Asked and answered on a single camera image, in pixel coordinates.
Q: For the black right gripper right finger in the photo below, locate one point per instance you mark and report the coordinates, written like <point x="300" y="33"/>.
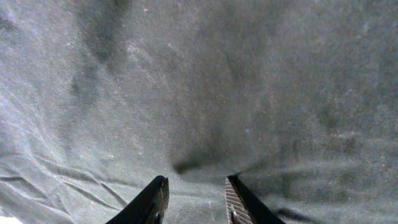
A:
<point x="243" y="207"/>

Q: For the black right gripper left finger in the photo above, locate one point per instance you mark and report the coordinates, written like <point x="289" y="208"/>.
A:
<point x="148" y="207"/>

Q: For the black shorts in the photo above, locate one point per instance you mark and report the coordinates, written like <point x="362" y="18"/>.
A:
<point x="296" y="98"/>

